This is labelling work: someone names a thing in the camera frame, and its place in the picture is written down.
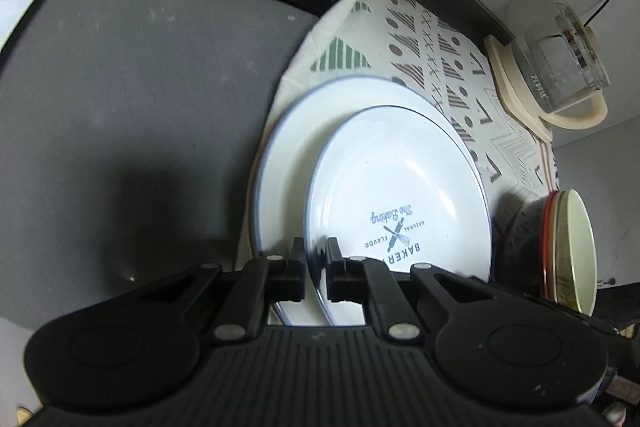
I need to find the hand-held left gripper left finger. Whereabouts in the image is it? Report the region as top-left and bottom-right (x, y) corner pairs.
(125, 237), (308, 343)

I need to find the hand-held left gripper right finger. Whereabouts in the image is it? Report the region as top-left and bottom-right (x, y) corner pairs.
(324, 236), (502, 343)

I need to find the white plate crossed utensils print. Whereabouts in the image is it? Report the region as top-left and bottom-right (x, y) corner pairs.
(304, 105), (493, 328)

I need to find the white plate script print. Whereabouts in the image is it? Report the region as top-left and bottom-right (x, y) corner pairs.
(247, 77), (488, 325)

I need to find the red rimmed bowl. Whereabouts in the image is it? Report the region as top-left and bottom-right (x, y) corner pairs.
(492, 189), (566, 303)

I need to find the pale green bowl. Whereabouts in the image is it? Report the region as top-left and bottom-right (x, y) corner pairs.
(552, 188), (598, 318)

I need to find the patterned beige tablecloth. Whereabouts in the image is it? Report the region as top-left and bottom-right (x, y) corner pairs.
(270, 0), (558, 288)

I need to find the cream kettle base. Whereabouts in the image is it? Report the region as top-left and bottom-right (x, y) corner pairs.
(482, 34), (553, 142)

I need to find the white paper sheet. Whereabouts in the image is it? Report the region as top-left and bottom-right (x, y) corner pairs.
(0, 0), (51, 52)

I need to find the glass kettle cream handle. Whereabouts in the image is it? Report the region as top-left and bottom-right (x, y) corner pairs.
(510, 2), (612, 130)

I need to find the black cable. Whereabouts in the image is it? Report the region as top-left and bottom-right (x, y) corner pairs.
(582, 0), (640, 25)

